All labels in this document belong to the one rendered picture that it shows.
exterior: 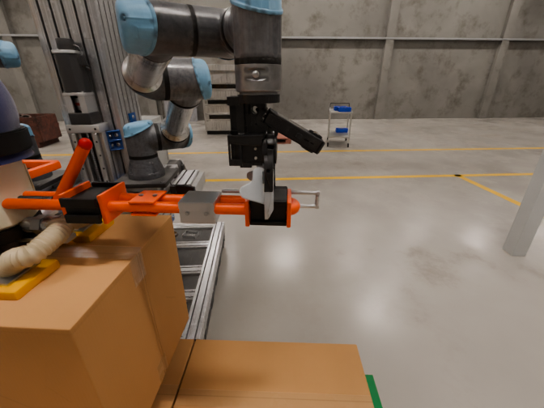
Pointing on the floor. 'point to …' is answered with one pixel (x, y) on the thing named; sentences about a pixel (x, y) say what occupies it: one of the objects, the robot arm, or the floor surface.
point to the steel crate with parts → (42, 127)
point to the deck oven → (214, 116)
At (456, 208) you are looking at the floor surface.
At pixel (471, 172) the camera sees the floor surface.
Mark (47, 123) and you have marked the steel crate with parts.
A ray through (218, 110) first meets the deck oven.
